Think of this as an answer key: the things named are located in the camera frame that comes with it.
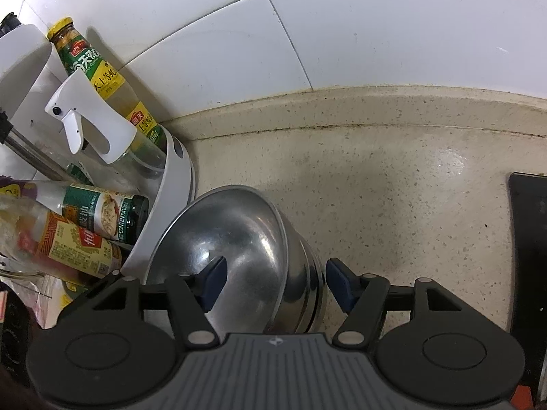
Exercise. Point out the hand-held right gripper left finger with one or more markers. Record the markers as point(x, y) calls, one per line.
point(213, 282)

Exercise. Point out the red cloth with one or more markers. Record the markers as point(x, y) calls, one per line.
point(525, 397)

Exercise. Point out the yellow cap sauce bottle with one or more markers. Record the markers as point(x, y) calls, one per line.
point(98, 72)

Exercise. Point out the steel rack pole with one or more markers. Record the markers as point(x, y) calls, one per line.
point(30, 149)

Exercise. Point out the white round condiment rack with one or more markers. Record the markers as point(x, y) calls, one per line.
point(179, 188)

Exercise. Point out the stainless steel bowl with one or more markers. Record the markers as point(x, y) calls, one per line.
point(243, 235)
point(297, 273)
point(323, 307)

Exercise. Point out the green label black cap bottle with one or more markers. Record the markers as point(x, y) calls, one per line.
point(98, 209)

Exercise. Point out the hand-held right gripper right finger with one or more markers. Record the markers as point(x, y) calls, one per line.
point(342, 284)

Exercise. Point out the clear plastic bag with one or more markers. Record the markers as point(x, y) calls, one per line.
point(47, 303)

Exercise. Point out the white spray bottle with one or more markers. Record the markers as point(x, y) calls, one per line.
point(85, 106)

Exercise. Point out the black stove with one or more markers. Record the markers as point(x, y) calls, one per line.
point(530, 264)

